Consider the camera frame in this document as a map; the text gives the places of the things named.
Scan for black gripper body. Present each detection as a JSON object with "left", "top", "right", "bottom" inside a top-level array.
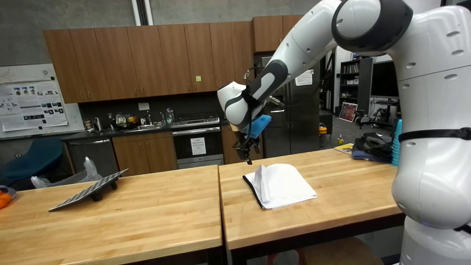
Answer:
[{"left": 234, "top": 129, "right": 262, "bottom": 153}]

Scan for white towel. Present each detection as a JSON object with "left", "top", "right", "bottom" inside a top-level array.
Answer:
[{"left": 241, "top": 162, "right": 319, "bottom": 212}]

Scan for paper sheet on oven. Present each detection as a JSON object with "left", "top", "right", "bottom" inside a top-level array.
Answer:
[{"left": 188, "top": 135, "right": 208, "bottom": 157}]

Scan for stainless steel refrigerator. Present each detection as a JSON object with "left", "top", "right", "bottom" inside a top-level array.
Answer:
[{"left": 253, "top": 51, "right": 324, "bottom": 159}]

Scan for paper sheet on refrigerator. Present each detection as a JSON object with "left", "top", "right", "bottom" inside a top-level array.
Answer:
[{"left": 293, "top": 67, "right": 316, "bottom": 88}]

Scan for yellow flat item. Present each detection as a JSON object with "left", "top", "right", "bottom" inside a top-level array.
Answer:
[{"left": 336, "top": 141, "right": 356, "bottom": 154}]

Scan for wide wooden base cabinet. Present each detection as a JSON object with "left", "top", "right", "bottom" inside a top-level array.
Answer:
[{"left": 110, "top": 129, "right": 178, "bottom": 176}]

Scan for black bag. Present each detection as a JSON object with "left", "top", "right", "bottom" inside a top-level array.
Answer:
[{"left": 350, "top": 129, "right": 396, "bottom": 165}]

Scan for dark dishwasher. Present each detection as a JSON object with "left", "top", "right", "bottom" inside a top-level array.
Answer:
[{"left": 65, "top": 137, "right": 119, "bottom": 178}]

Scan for grey plastic stand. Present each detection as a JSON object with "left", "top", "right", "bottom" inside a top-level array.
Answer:
[{"left": 28, "top": 156, "right": 103, "bottom": 190}]

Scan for teal chair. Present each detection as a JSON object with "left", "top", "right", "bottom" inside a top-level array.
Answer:
[{"left": 0, "top": 138, "right": 66, "bottom": 191}]

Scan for whiteboard with posters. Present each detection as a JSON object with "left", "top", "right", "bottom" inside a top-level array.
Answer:
[{"left": 0, "top": 62, "right": 85, "bottom": 141}]

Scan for orange fruits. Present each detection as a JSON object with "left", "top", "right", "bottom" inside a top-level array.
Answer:
[{"left": 0, "top": 184, "right": 16, "bottom": 210}]

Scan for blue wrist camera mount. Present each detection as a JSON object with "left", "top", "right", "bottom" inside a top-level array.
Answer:
[{"left": 246, "top": 113, "right": 272, "bottom": 140}]

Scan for small wooden wall cabinet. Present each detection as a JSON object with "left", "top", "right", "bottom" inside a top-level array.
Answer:
[{"left": 252, "top": 13, "right": 303, "bottom": 54}]

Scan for long wooden wall cabinet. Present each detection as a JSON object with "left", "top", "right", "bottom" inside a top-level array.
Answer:
[{"left": 43, "top": 20, "right": 256, "bottom": 104}]

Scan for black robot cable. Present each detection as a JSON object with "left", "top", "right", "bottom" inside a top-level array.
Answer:
[{"left": 237, "top": 85, "right": 471, "bottom": 235}]

